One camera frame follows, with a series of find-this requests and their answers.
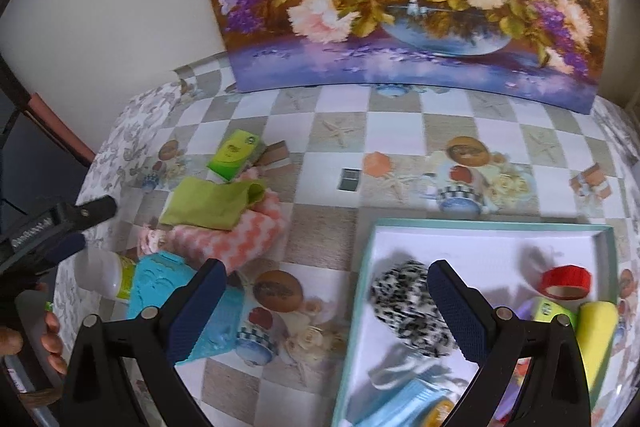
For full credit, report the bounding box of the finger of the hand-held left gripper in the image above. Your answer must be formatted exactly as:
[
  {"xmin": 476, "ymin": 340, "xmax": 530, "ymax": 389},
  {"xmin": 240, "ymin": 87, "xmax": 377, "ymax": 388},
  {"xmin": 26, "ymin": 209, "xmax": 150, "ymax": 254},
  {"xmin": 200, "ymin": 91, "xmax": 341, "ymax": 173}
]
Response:
[
  {"xmin": 47, "ymin": 234, "xmax": 87, "ymax": 264},
  {"xmin": 65, "ymin": 196, "xmax": 118, "ymax": 228}
]

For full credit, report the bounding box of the green and yellow small box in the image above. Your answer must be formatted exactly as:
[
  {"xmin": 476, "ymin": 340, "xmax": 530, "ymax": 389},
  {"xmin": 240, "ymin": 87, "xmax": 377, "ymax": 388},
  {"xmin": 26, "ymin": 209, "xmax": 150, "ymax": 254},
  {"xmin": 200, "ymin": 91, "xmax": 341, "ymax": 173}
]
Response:
[{"xmin": 530, "ymin": 298, "xmax": 578, "ymax": 328}]

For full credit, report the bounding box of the dark cabinet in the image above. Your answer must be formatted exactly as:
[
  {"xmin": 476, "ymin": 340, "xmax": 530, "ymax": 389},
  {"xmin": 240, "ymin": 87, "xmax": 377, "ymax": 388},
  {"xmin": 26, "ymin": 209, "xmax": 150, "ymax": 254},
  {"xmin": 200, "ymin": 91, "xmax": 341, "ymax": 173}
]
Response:
[{"xmin": 0, "ymin": 52, "xmax": 96, "ymax": 258}]

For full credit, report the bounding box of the light blue face mask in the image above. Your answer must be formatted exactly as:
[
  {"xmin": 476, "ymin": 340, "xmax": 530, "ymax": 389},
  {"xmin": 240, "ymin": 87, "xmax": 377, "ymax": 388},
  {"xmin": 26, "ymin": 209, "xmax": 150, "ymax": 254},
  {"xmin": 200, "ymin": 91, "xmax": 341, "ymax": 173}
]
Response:
[{"xmin": 357, "ymin": 349, "xmax": 453, "ymax": 427}]

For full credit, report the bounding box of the flower painting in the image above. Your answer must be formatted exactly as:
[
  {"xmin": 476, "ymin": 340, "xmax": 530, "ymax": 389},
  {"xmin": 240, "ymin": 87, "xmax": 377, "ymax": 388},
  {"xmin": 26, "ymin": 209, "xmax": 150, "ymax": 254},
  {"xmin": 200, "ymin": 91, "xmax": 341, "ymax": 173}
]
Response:
[{"xmin": 187, "ymin": 0, "xmax": 612, "ymax": 115}]

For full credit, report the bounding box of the green cloth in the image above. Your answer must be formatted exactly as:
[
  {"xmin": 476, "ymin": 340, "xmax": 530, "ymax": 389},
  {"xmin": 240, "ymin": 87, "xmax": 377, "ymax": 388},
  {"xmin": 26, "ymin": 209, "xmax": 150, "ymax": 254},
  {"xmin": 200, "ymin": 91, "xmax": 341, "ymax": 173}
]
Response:
[{"xmin": 159, "ymin": 177, "xmax": 266, "ymax": 230}]

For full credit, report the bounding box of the white box with teal rim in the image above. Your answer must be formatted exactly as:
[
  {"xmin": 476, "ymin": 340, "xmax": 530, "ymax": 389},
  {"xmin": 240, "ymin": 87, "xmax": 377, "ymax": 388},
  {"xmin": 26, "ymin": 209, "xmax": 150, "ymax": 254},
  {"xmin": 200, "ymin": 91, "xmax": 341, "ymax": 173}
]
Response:
[{"xmin": 330, "ymin": 218, "xmax": 617, "ymax": 427}]

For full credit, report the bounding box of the teal plastic container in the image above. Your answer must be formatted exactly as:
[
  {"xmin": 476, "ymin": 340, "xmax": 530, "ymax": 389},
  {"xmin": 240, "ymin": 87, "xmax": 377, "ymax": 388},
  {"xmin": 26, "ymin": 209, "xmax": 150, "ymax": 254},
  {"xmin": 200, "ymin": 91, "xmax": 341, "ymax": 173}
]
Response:
[{"xmin": 127, "ymin": 251, "xmax": 246, "ymax": 365}]

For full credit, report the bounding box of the red tape roll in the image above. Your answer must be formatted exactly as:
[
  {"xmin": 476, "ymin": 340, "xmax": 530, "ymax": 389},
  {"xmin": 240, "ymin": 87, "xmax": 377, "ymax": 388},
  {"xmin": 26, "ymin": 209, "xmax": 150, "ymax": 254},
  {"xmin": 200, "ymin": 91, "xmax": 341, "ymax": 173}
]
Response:
[{"xmin": 539, "ymin": 266, "xmax": 592, "ymax": 300}]

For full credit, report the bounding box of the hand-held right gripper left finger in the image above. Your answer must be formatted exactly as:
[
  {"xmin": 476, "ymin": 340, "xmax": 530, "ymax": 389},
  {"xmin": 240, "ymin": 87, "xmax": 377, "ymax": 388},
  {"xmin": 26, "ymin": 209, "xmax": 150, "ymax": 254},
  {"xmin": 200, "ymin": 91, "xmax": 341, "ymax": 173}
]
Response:
[{"xmin": 60, "ymin": 258, "xmax": 228, "ymax": 427}]

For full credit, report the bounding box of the white pill bottle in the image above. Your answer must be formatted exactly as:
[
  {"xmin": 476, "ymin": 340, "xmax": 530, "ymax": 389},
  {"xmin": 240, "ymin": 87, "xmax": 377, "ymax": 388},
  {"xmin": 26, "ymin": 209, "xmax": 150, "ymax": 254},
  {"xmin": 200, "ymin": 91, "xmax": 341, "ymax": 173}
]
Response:
[{"xmin": 75, "ymin": 252, "xmax": 138, "ymax": 303}]

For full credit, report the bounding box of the pink and white zigzag cloth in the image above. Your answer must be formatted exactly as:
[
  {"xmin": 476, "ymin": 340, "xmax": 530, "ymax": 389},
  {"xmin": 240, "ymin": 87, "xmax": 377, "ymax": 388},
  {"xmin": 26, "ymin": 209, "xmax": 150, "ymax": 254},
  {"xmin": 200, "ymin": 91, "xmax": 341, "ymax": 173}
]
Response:
[{"xmin": 167, "ymin": 169, "xmax": 288, "ymax": 270}]

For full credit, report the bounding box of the green tissue packet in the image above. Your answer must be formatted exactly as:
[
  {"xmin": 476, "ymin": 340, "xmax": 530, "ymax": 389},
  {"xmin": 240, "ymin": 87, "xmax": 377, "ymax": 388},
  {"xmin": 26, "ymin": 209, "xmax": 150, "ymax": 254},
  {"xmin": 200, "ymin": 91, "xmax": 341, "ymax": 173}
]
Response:
[{"xmin": 206, "ymin": 129, "xmax": 263, "ymax": 182}]

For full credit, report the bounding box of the checkered printed tablecloth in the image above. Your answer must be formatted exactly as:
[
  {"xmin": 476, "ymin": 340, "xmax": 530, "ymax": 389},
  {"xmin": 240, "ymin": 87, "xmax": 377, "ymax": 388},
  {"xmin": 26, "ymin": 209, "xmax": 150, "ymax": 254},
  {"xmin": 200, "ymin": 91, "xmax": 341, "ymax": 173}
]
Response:
[{"xmin": 52, "ymin": 52, "xmax": 640, "ymax": 427}]

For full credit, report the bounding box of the person's left hand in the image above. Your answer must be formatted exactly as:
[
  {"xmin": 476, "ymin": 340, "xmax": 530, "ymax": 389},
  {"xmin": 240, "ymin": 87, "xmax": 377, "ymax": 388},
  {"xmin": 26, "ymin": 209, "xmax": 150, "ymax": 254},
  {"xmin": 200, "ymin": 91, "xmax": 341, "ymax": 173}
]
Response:
[{"xmin": 0, "ymin": 311, "xmax": 68, "ymax": 378}]

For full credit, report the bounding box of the yellow sponge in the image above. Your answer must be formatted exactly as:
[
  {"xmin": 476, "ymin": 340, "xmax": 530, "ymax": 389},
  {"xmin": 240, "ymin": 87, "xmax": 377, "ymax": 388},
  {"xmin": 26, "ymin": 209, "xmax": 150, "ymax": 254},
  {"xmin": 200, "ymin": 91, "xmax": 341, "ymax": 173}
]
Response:
[{"xmin": 575, "ymin": 301, "xmax": 620, "ymax": 395}]

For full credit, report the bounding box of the pink plush piece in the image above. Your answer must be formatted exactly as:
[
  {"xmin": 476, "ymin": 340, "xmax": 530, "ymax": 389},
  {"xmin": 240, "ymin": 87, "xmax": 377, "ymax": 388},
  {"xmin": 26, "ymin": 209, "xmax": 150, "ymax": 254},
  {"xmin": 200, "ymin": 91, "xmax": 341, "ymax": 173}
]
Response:
[{"xmin": 136, "ymin": 226, "xmax": 173, "ymax": 258}]

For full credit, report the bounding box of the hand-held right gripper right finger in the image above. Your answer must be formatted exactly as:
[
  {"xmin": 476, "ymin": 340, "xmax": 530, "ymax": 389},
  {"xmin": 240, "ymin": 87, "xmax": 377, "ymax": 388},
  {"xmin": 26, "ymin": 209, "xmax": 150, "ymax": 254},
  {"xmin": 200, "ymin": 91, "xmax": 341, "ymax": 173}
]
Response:
[{"xmin": 429, "ymin": 259, "xmax": 593, "ymax": 427}]

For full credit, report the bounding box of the black and white spotted scrunchie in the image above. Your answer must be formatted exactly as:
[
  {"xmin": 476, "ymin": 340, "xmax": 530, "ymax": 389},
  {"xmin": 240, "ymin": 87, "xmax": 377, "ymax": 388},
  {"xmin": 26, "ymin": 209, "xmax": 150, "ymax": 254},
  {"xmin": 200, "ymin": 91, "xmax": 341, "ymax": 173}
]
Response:
[{"xmin": 369, "ymin": 259, "xmax": 458, "ymax": 358}]

